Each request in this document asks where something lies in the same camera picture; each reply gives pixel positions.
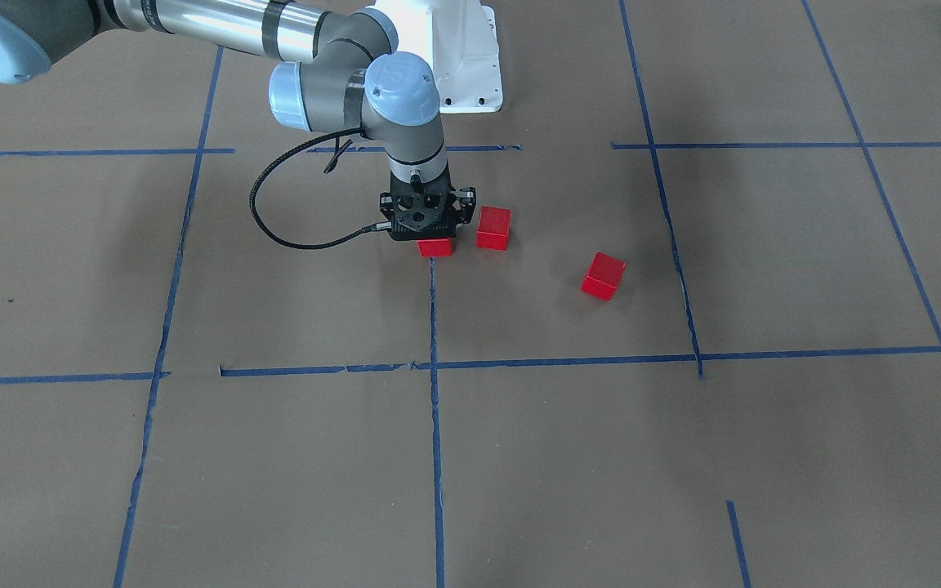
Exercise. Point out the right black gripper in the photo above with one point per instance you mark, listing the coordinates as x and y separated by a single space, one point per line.
466 206

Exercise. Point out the red block from side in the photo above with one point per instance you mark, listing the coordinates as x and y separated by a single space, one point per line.
436 247

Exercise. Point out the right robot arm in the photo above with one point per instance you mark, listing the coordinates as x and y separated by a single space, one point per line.
338 76

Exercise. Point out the red block middle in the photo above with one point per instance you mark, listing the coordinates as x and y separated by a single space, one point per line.
494 228

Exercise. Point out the red block tilted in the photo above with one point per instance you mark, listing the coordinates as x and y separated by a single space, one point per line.
603 276

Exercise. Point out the white camera mast base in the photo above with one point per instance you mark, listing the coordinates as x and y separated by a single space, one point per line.
458 39

